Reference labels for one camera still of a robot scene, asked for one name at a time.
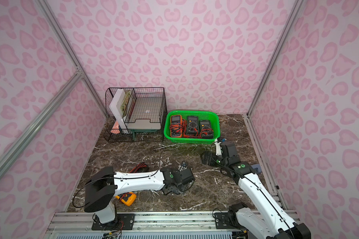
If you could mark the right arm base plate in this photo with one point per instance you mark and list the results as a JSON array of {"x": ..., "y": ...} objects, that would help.
[{"x": 223, "y": 220}]

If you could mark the aluminium front rail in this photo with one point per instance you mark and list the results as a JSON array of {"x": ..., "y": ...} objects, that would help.
[{"x": 148, "y": 225}]

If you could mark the small dark multimeter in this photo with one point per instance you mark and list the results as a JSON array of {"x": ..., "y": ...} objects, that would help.
[
  {"x": 140, "y": 168},
  {"x": 183, "y": 166}
]

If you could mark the pink notebook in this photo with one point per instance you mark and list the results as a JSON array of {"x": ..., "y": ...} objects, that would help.
[{"x": 115, "y": 128}]

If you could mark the black wire desk organizer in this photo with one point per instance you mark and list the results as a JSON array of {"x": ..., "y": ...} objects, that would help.
[{"x": 135, "y": 135}]

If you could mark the yellow multimeter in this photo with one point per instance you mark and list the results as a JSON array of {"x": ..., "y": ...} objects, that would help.
[{"x": 127, "y": 198}]

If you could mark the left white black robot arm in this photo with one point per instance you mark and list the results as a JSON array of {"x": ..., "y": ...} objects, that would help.
[{"x": 101, "y": 188}]

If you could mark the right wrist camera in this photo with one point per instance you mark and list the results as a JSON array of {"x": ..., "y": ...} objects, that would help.
[{"x": 225, "y": 148}]

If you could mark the green plastic basket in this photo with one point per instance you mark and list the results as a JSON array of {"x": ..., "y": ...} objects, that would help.
[{"x": 202, "y": 115}]

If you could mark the large green multimeter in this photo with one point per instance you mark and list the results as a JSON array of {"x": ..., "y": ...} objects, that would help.
[{"x": 191, "y": 127}]

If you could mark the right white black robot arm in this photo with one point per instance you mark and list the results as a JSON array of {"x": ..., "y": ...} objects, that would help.
[{"x": 272, "y": 222}]

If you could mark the white upright folder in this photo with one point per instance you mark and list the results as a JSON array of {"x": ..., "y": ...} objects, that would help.
[{"x": 118, "y": 107}]

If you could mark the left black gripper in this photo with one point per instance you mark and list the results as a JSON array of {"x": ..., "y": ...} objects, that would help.
[{"x": 185, "y": 175}]

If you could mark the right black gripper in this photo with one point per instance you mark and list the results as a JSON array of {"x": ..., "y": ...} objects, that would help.
[{"x": 211, "y": 160}]

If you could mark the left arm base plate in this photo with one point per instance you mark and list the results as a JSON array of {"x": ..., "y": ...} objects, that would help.
[{"x": 122, "y": 221}]

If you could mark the orange wide multimeter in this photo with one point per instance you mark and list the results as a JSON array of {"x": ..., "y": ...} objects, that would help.
[{"x": 176, "y": 129}]

